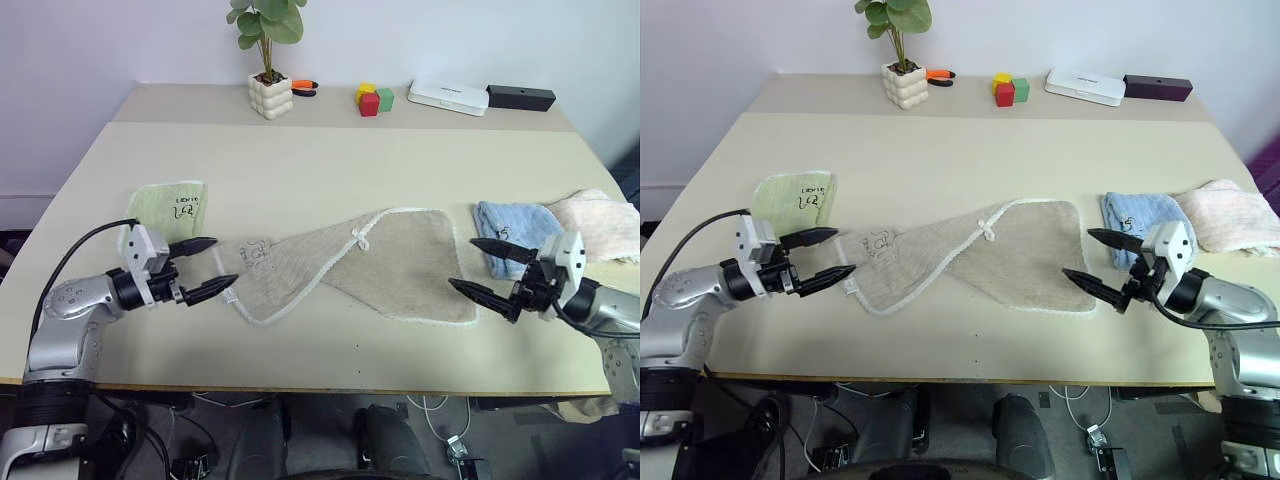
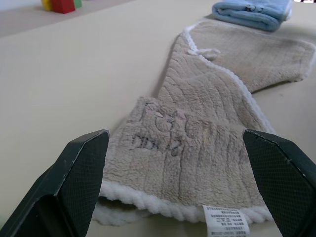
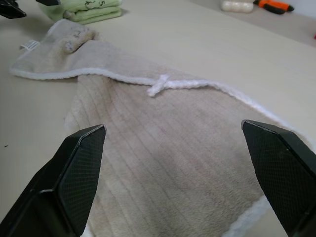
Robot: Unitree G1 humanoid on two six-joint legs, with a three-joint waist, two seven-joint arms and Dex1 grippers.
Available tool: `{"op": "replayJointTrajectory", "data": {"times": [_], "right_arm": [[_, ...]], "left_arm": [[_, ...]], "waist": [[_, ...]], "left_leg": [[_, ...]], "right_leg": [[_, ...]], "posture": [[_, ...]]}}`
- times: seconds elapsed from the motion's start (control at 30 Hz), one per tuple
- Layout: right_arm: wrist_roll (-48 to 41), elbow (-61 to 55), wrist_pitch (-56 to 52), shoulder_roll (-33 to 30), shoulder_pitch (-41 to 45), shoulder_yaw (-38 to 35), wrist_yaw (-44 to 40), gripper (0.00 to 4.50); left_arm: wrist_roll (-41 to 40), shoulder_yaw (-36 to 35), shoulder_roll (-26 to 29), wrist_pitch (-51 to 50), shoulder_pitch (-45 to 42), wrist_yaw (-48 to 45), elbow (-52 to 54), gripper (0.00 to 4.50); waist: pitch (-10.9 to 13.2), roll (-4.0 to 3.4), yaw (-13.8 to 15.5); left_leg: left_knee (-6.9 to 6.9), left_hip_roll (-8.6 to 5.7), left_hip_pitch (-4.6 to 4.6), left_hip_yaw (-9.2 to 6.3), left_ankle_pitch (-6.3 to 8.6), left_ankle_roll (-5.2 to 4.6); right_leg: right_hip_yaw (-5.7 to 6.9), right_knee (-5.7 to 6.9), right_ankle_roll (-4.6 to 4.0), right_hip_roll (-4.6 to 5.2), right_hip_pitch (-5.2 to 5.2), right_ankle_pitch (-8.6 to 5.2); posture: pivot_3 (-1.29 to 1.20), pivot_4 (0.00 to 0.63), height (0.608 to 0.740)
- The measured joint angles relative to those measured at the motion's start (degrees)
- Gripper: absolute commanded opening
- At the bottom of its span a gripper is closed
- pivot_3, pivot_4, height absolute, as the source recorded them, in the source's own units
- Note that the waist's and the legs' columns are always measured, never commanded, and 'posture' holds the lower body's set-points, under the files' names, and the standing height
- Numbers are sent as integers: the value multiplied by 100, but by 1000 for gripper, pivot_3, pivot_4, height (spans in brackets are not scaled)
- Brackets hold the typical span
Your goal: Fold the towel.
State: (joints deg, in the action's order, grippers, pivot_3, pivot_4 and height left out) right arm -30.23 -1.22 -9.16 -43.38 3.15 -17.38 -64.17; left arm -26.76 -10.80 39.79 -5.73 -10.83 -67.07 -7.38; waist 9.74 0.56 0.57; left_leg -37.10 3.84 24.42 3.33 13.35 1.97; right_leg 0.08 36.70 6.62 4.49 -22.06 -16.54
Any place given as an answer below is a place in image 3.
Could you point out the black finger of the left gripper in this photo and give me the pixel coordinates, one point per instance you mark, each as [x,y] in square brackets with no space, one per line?
[11,11]
[48,2]

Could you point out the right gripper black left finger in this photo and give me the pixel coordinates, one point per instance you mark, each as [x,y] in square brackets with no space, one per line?
[61,192]

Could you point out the potted plant in white pot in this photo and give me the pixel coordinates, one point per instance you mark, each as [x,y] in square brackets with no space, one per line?
[234,6]

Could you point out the folded green towel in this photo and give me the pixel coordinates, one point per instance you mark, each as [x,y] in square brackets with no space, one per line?
[98,10]

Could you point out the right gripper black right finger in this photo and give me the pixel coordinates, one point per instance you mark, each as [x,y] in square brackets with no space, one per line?
[286,177]

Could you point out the orange and black hand tool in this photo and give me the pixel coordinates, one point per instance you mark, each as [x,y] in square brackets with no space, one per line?
[271,5]

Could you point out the beige towel with white trim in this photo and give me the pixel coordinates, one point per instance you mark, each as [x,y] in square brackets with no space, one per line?
[160,160]

